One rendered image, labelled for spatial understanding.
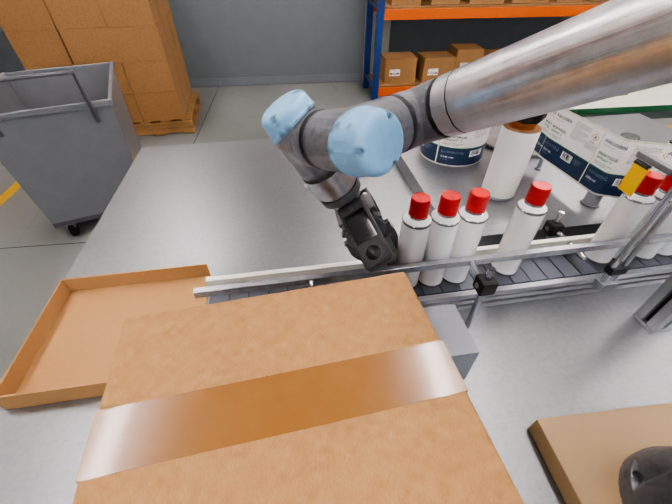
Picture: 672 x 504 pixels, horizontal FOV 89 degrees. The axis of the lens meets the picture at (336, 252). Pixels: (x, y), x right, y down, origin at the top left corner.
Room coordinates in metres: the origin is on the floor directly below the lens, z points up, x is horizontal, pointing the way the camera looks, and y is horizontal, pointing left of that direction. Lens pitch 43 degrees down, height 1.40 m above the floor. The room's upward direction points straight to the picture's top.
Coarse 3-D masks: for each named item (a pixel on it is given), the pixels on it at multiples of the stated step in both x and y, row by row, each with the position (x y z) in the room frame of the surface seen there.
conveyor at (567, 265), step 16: (560, 256) 0.55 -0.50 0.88; (576, 256) 0.55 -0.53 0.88; (656, 256) 0.55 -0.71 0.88; (528, 272) 0.50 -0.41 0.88; (544, 272) 0.50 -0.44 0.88; (560, 272) 0.50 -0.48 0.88; (576, 272) 0.50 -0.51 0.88; (592, 272) 0.50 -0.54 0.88; (288, 288) 0.46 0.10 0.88; (416, 288) 0.46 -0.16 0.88; (432, 288) 0.46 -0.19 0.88; (448, 288) 0.46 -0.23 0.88; (464, 288) 0.46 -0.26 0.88
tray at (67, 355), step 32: (64, 288) 0.48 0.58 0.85; (96, 288) 0.50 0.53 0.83; (128, 288) 0.50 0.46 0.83; (160, 288) 0.50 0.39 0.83; (192, 288) 0.50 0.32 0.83; (64, 320) 0.41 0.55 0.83; (96, 320) 0.41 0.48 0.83; (32, 352) 0.33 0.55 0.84; (64, 352) 0.34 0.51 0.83; (96, 352) 0.34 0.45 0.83; (0, 384) 0.26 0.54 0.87; (32, 384) 0.28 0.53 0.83; (64, 384) 0.28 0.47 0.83; (96, 384) 0.26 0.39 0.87
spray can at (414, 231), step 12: (420, 192) 0.49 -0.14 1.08; (420, 204) 0.46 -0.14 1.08; (408, 216) 0.47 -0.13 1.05; (420, 216) 0.46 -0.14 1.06; (408, 228) 0.46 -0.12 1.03; (420, 228) 0.45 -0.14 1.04; (408, 240) 0.45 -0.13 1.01; (420, 240) 0.45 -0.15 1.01; (408, 252) 0.45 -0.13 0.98; (420, 252) 0.45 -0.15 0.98; (396, 264) 0.47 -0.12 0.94; (408, 276) 0.45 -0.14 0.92
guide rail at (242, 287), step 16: (608, 240) 0.51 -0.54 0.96; (624, 240) 0.51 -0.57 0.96; (656, 240) 0.51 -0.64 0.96; (480, 256) 0.46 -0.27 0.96; (496, 256) 0.46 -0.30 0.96; (512, 256) 0.46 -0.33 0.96; (528, 256) 0.47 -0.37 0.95; (544, 256) 0.48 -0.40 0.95; (336, 272) 0.42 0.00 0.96; (352, 272) 0.42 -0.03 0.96; (368, 272) 0.42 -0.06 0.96; (384, 272) 0.43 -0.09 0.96; (208, 288) 0.38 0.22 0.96; (224, 288) 0.38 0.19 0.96; (240, 288) 0.39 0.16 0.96; (256, 288) 0.39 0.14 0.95; (272, 288) 0.39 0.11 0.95
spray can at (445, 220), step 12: (444, 192) 0.49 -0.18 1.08; (456, 192) 0.49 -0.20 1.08; (444, 204) 0.47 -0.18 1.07; (456, 204) 0.47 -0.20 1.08; (432, 216) 0.48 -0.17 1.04; (444, 216) 0.47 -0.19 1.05; (456, 216) 0.47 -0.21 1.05; (432, 228) 0.47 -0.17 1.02; (444, 228) 0.46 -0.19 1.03; (456, 228) 0.46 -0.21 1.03; (432, 240) 0.47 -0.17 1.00; (444, 240) 0.46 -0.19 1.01; (432, 252) 0.46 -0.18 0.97; (444, 252) 0.46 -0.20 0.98; (420, 276) 0.47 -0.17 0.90; (432, 276) 0.46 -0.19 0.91
